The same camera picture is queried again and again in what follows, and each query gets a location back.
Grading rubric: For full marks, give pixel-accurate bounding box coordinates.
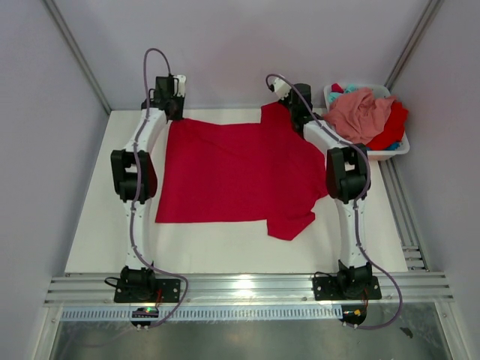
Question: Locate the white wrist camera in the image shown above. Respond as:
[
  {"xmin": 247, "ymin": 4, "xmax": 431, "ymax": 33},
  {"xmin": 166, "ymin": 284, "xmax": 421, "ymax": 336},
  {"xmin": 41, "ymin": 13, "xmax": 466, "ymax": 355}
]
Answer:
[
  {"xmin": 173, "ymin": 74, "xmax": 187, "ymax": 98},
  {"xmin": 269, "ymin": 78, "xmax": 291, "ymax": 101}
]

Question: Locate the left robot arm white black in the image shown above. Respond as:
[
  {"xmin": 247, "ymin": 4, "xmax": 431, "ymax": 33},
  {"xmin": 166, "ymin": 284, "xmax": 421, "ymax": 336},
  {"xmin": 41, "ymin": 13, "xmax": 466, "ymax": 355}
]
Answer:
[{"xmin": 110, "ymin": 74, "xmax": 187, "ymax": 304}]

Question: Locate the right controller board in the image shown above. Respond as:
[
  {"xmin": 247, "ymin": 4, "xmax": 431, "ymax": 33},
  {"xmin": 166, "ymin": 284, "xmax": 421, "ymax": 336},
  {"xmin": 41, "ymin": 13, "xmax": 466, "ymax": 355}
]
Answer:
[{"xmin": 340, "ymin": 306, "xmax": 368, "ymax": 327}]

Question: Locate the corner aluminium post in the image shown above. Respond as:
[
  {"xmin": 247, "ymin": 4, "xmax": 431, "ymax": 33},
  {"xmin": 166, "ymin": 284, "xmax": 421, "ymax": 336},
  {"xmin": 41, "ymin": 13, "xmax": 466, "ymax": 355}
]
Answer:
[
  {"xmin": 40, "ymin": 0, "xmax": 112, "ymax": 115},
  {"xmin": 384, "ymin": 0, "xmax": 444, "ymax": 91}
]

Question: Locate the left corner aluminium post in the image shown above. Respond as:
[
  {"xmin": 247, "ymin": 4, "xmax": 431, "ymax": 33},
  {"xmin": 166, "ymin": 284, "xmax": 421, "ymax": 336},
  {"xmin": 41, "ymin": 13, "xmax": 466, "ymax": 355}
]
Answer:
[{"xmin": 40, "ymin": 0, "xmax": 112, "ymax": 115}]

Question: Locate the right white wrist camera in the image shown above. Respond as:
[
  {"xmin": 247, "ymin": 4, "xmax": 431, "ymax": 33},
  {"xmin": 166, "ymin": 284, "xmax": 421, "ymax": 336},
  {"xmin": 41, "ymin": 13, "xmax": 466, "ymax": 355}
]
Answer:
[{"xmin": 269, "ymin": 78, "xmax": 291, "ymax": 101}]

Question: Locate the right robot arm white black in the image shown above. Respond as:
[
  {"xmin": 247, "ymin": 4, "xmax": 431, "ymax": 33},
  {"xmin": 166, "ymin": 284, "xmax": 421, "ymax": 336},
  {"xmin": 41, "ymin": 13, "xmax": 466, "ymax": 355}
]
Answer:
[{"xmin": 283, "ymin": 83, "xmax": 373, "ymax": 299}]

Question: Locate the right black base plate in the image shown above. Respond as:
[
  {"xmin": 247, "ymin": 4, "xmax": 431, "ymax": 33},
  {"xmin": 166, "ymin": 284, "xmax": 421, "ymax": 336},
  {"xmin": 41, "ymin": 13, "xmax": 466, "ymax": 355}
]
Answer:
[{"xmin": 312, "ymin": 271, "xmax": 383, "ymax": 301}]

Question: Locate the aluminium side rail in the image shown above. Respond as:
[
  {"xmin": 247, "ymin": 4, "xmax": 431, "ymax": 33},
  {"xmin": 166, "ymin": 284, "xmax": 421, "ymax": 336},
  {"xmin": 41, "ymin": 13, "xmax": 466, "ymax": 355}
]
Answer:
[{"xmin": 379, "ymin": 158, "xmax": 430, "ymax": 272}]

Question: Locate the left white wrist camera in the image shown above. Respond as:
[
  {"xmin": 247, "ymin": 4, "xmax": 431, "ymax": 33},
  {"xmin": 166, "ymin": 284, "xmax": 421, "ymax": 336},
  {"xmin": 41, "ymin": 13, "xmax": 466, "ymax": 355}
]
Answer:
[{"xmin": 173, "ymin": 74, "xmax": 187, "ymax": 98}]

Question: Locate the bright red t shirt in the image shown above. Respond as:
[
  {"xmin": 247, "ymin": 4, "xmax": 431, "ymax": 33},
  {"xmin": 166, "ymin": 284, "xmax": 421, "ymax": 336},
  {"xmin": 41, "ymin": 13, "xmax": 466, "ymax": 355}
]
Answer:
[{"xmin": 328, "ymin": 82, "xmax": 410, "ymax": 151}]

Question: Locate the controller board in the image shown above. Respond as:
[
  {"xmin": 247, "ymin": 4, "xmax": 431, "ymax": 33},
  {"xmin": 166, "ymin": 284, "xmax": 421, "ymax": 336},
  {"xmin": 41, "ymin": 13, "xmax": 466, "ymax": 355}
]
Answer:
[
  {"xmin": 340, "ymin": 306, "xmax": 368, "ymax": 327},
  {"xmin": 130, "ymin": 306, "xmax": 159, "ymax": 329}
]

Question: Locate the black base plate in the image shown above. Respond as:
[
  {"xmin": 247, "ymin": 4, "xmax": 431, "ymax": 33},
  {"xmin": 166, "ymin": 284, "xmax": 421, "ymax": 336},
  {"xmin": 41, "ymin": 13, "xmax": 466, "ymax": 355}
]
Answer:
[
  {"xmin": 113, "ymin": 278, "xmax": 181, "ymax": 304},
  {"xmin": 312, "ymin": 271, "xmax": 383, "ymax": 301}
]

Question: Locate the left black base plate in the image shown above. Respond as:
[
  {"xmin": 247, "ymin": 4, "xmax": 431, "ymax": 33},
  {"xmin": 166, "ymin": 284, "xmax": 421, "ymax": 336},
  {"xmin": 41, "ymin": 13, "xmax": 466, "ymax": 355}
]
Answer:
[{"xmin": 113, "ymin": 278, "xmax": 181, "ymax": 304}]

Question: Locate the crimson red t shirt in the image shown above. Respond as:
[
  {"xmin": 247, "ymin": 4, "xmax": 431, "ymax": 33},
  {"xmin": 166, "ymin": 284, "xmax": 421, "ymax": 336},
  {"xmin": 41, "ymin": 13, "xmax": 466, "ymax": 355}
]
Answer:
[{"xmin": 155, "ymin": 103, "xmax": 328, "ymax": 241}]

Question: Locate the salmon pink t shirt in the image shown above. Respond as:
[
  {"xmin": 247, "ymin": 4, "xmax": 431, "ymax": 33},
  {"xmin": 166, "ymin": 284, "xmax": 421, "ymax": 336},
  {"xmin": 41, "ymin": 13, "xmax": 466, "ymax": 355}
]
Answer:
[{"xmin": 324, "ymin": 87, "xmax": 396, "ymax": 145}]

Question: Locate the grey slotted cable duct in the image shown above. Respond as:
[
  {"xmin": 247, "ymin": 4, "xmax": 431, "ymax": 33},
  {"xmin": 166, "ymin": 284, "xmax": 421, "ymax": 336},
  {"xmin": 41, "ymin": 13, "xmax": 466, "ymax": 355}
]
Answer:
[{"xmin": 59, "ymin": 304, "xmax": 342, "ymax": 322}]

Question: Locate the left controller board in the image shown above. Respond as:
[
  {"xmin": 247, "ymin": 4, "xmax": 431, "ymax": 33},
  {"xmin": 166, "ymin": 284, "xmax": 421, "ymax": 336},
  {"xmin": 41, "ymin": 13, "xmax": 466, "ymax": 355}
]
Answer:
[{"xmin": 130, "ymin": 306, "xmax": 159, "ymax": 329}]

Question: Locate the aluminium front rail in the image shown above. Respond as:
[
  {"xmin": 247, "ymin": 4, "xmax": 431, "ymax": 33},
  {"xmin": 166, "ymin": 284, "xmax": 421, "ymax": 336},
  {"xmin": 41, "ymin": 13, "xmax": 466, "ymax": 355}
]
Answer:
[{"xmin": 44, "ymin": 271, "xmax": 454, "ymax": 306}]

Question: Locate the right corner aluminium post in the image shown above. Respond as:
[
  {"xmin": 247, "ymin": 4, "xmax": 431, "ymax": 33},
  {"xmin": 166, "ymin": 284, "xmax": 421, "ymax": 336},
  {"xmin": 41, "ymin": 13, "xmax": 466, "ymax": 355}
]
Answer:
[{"xmin": 384, "ymin": 0, "xmax": 444, "ymax": 91}]

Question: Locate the white plastic laundry basket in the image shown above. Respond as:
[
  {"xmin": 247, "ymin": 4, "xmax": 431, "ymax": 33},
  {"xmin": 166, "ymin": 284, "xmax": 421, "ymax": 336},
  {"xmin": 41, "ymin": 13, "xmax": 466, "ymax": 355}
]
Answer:
[{"xmin": 322, "ymin": 83, "xmax": 410, "ymax": 163}]

